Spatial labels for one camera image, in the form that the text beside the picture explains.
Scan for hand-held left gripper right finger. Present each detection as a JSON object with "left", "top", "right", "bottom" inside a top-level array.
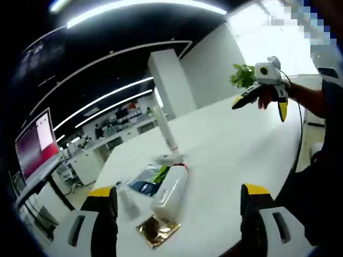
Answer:
[{"left": 240, "top": 183, "right": 309, "bottom": 257}]

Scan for thin ceiling light strip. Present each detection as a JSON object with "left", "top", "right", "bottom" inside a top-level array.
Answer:
[
  {"left": 74, "top": 89, "right": 153, "bottom": 129},
  {"left": 52, "top": 77, "right": 155, "bottom": 132}
]

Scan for white skincare tube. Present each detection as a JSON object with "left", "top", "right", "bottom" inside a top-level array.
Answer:
[{"left": 153, "top": 105, "right": 180, "bottom": 156}]

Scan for blue white skincare sachet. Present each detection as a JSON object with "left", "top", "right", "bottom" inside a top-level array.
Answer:
[{"left": 125, "top": 163, "right": 165, "bottom": 198}]

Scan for person's right hand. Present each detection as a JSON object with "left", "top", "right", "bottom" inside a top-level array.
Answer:
[{"left": 256, "top": 86, "right": 280, "bottom": 110}]

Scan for red-collared white skincare bottle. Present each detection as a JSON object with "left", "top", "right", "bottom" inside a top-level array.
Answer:
[{"left": 148, "top": 162, "right": 189, "bottom": 218}]

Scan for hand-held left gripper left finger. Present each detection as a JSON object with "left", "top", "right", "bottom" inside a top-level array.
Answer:
[{"left": 63, "top": 186, "right": 119, "bottom": 257}]

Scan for bright window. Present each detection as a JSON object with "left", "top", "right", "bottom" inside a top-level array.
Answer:
[{"left": 227, "top": 0, "right": 322, "bottom": 78}]

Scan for white office workbenches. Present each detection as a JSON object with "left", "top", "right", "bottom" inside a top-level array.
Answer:
[{"left": 57, "top": 107, "right": 172, "bottom": 188}]

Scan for gold skincare sachet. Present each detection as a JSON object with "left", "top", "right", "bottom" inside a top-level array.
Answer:
[{"left": 135, "top": 213, "right": 182, "bottom": 249}]

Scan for long ceiling light strip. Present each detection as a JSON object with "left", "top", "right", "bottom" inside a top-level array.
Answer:
[{"left": 66, "top": 1, "right": 228, "bottom": 29}]

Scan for white square pillar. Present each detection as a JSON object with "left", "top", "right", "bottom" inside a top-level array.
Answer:
[{"left": 147, "top": 50, "right": 198, "bottom": 119}]

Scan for computer monitor red screen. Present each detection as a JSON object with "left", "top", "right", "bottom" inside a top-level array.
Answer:
[{"left": 14, "top": 107, "right": 60, "bottom": 183}]

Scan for potted green plant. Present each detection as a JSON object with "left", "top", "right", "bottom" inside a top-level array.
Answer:
[{"left": 230, "top": 63, "right": 257, "bottom": 89}]

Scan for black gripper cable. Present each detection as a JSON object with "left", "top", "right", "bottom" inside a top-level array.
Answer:
[{"left": 278, "top": 69, "right": 306, "bottom": 173}]

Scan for person's dark clothed torso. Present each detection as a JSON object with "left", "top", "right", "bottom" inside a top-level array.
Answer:
[{"left": 274, "top": 66, "right": 343, "bottom": 248}]

